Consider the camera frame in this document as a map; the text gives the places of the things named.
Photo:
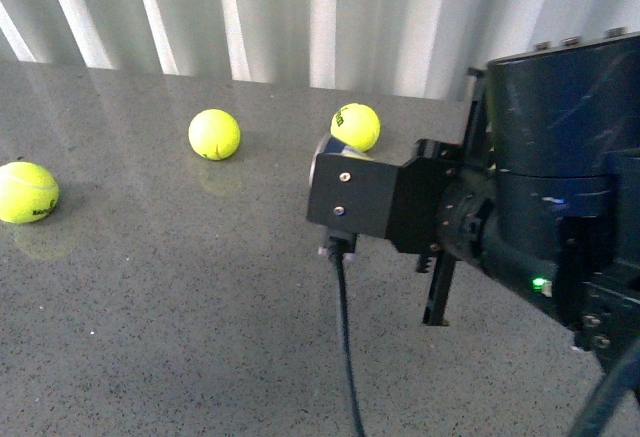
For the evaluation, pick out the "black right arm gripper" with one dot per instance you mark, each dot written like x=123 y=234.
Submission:
x=450 y=196

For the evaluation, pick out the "Wilson yellow tennis ball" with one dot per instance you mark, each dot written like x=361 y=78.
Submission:
x=357 y=125

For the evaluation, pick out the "left yellow tennis ball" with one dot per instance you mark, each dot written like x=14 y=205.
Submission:
x=29 y=192

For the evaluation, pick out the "middle yellow tennis ball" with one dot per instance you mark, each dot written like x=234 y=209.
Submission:
x=214 y=134

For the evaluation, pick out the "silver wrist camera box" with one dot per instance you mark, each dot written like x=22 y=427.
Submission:
x=351 y=194

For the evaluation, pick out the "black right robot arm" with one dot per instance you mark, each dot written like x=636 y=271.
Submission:
x=542 y=195

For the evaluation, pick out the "clear Wilson tennis can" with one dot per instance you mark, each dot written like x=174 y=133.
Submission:
x=331 y=145

